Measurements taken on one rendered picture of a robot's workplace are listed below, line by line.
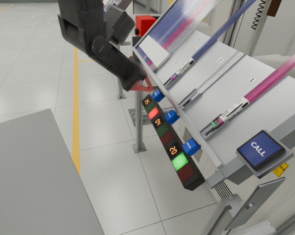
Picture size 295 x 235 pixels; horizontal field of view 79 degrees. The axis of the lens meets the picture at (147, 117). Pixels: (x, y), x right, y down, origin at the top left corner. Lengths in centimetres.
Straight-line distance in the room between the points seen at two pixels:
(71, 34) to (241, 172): 40
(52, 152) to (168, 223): 72
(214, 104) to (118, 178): 88
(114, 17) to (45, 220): 44
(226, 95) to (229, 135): 10
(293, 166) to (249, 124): 32
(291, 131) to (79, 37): 38
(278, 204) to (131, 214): 67
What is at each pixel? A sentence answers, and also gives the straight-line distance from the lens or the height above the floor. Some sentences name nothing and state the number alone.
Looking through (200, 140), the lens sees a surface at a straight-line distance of 38.
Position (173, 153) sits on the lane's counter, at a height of 65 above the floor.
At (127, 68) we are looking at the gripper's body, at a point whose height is 81.
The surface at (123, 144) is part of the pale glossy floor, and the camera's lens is 135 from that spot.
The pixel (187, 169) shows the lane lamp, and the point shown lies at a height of 66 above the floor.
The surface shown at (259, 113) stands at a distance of 39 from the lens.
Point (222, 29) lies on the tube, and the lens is 57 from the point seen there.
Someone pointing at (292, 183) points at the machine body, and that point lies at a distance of 71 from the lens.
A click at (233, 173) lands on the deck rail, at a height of 73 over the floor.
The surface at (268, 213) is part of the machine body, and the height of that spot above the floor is 34.
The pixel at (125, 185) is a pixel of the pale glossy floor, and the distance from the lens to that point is 115.
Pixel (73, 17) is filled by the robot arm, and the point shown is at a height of 93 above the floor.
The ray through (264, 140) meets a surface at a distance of 32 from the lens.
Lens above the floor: 99
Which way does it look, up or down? 39 degrees down
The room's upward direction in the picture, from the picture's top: 2 degrees clockwise
